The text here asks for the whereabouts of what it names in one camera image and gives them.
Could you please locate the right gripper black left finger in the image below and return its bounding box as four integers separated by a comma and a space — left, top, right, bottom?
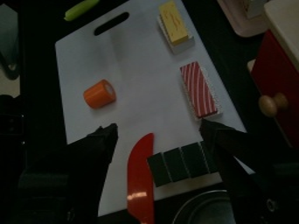
10, 122, 119, 224

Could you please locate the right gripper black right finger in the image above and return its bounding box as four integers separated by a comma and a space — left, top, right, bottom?
199, 118, 299, 224

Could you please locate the orange toy carrot piece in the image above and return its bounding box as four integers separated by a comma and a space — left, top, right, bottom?
81, 79, 117, 110

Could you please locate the dark round bowl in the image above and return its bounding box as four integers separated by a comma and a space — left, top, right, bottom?
172, 189, 239, 224

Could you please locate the red toy knife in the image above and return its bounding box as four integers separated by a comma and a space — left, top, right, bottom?
125, 132, 156, 224

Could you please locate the dark green toy maki roll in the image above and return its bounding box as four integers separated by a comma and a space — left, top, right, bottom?
145, 140, 220, 188

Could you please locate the red striped toy sushi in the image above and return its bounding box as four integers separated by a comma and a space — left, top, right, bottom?
179, 60, 224, 121

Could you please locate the red wooden box with knob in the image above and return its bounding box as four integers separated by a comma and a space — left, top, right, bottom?
247, 0, 299, 150

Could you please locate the white plastic cutting board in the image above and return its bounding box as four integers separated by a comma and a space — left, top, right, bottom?
53, 0, 256, 218

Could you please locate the pink flat tray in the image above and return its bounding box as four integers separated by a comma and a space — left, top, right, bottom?
215, 0, 273, 39

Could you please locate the yellow egg toy sushi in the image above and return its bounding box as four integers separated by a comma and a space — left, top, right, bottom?
156, 0, 196, 55

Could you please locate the light green toy vegetable piece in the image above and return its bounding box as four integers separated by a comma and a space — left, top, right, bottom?
63, 0, 100, 22

